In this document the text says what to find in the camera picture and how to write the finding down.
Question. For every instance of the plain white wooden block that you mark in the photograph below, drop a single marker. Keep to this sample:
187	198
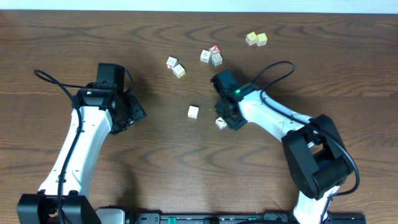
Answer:
193	112

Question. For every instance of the white block centre cluster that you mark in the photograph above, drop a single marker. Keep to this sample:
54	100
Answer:
205	56

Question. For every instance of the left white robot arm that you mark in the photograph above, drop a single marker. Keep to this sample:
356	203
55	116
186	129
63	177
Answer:
100	108

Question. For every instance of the blue edged pencil block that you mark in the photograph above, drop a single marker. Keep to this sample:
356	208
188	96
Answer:
221	123

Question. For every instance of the white block yellow edge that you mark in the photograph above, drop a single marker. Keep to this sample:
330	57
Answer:
179	71

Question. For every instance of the blue edged letter block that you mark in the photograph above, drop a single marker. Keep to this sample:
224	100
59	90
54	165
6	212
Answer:
216	59

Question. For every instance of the yellow block of pair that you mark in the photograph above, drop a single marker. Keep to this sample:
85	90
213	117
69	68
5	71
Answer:
261	39
251	38

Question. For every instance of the yellow block left of pair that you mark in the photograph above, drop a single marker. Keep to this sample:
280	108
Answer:
251	38

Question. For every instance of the yellow block right of pair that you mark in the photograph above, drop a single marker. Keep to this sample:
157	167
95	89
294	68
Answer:
261	39

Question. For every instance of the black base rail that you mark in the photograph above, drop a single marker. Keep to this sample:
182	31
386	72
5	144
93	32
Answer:
226	218

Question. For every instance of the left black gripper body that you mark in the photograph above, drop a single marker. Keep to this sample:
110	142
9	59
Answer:
126	110

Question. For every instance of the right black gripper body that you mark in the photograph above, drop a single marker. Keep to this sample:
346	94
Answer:
235	122

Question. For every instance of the red letter A block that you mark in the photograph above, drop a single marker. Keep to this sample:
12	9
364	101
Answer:
214	49

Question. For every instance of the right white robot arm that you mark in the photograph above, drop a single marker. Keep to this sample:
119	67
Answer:
316	156

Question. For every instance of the white block red print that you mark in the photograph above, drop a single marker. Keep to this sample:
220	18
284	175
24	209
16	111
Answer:
171	62

